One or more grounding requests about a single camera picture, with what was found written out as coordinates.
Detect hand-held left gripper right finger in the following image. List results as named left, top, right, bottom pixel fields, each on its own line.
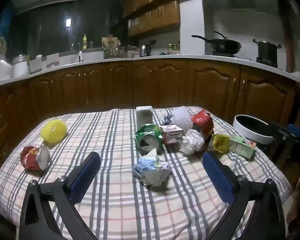
left=202, top=151, right=287, bottom=240

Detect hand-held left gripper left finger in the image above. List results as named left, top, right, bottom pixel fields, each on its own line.
left=19, top=151, right=102, bottom=240

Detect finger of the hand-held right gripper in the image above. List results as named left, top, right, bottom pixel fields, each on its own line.
left=269, top=122, right=297, bottom=143

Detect round bin with white rim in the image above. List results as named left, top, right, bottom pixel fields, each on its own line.
left=233, top=114, right=275, bottom=145

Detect yellow wrapper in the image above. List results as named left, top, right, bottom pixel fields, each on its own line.
left=212, top=134, right=230, bottom=153

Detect green drink carton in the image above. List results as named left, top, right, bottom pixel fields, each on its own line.
left=229, top=135, right=257, bottom=159

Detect small red white carton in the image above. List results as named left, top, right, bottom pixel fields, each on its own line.
left=160, top=124, right=184, bottom=145

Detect green crushed can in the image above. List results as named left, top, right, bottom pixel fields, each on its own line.
left=134, top=124, right=164, bottom=155

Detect checked tablecloth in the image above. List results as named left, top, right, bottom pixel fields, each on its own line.
left=0, top=106, right=293, bottom=240

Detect white crumpled paper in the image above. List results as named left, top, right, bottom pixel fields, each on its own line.
left=179, top=129, right=205, bottom=155

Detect red snack packet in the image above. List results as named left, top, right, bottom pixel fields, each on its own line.
left=191, top=109, right=214, bottom=140

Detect red crushed can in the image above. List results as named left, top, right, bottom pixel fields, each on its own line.
left=20, top=146, right=51, bottom=171

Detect blue white crumpled tissue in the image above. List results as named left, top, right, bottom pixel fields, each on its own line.
left=132, top=148, right=171, bottom=187

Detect white foam net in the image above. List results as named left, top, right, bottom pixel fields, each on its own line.
left=171, top=106, right=193, bottom=130

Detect black cooking pot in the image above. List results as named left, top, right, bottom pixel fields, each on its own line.
left=252, top=39, right=282, bottom=64

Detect black wok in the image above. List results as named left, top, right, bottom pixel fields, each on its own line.
left=191, top=31, right=242, bottom=55

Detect brown wooden lower cabinets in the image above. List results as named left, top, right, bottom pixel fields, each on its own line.
left=0, top=59, right=299, bottom=165

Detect brown wooden cabinets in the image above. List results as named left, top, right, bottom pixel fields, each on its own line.
left=122, top=0, right=198, bottom=38
left=0, top=59, right=299, bottom=165

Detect white box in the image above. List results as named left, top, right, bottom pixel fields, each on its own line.
left=29, top=55, right=47, bottom=74
left=45, top=53, right=60, bottom=68

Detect white lidded container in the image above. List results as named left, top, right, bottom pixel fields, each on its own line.
left=11, top=54, right=30, bottom=78

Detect white kitchen countertop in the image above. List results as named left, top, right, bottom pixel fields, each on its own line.
left=0, top=51, right=300, bottom=89

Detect glass jars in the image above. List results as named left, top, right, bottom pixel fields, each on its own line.
left=167, top=42, right=180, bottom=54

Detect white bag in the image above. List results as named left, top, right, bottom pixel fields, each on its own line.
left=0, top=59, right=13, bottom=83

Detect steel electric kettle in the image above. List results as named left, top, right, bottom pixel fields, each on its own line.
left=139, top=44, right=152, bottom=57

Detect brown wooden upper cabinets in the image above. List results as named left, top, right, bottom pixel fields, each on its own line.
left=122, top=0, right=198, bottom=38

